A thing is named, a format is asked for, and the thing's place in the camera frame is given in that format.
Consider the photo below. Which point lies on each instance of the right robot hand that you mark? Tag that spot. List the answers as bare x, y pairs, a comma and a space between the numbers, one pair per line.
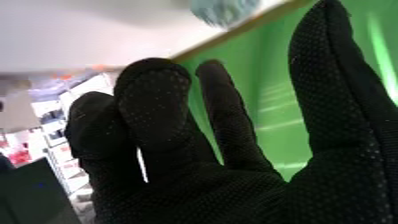
237, 186

